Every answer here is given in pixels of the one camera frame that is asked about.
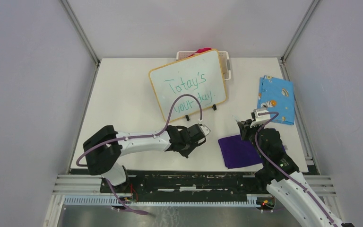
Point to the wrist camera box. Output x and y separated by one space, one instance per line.
260 116
205 130

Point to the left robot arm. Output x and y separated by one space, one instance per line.
103 149

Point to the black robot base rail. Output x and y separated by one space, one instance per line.
178 186

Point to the yellow-framed whiteboard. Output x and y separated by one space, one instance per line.
189 85

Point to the blue space-print cloth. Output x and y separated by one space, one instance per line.
277 95

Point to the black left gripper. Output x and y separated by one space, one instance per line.
186 152

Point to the purple folded cloth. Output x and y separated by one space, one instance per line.
238 153

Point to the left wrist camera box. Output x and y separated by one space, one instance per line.
205 130

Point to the pink folded cloth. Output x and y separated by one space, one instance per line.
199 51

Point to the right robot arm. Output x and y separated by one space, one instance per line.
282 178

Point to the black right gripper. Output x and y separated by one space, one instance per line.
245 128

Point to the white perforated plastic basket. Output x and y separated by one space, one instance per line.
224 57

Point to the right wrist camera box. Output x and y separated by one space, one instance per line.
260 116

